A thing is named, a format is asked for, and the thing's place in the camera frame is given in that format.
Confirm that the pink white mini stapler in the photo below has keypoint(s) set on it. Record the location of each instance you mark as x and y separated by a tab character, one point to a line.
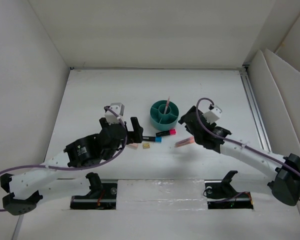
133	145

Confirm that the brown translucent pen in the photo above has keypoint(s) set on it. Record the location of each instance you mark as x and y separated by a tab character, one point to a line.
184	143

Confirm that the purple translucent pen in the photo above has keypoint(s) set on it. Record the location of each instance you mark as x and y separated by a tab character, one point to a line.
190	138

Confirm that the yellow eraser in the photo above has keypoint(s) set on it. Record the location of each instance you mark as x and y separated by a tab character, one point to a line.
146	145

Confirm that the white foam boards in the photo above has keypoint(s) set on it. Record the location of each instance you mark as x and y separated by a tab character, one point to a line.
276	87

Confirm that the aluminium rail right side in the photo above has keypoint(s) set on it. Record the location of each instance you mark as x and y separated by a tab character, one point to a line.
256	114

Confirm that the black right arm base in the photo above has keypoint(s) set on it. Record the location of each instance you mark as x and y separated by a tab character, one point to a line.
222	196

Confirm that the blue capped black highlighter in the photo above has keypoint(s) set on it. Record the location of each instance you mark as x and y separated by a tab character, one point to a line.
153	139

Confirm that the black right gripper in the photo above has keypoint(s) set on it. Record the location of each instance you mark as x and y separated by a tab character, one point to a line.
193	109

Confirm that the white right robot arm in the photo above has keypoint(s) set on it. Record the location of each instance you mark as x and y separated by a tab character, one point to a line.
283	171

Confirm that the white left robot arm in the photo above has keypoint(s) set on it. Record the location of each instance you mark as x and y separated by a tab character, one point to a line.
45	182

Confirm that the pink capped black highlighter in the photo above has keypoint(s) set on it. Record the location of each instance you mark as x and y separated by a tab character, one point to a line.
170	132

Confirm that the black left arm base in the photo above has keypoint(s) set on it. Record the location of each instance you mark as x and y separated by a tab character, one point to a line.
101	195

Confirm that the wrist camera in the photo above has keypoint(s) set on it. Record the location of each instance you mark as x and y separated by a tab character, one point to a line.
114	113
213	114

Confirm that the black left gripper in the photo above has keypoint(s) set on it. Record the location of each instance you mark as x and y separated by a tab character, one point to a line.
134	136

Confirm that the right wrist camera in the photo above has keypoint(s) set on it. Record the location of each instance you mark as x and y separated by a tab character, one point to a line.
213	114

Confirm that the teal round divided organizer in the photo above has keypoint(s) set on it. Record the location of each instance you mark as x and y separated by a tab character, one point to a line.
162	117

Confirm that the red translucent pen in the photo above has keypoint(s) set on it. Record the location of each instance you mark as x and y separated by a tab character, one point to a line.
166	106

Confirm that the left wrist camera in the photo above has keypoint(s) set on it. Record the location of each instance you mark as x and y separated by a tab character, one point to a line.
114	113

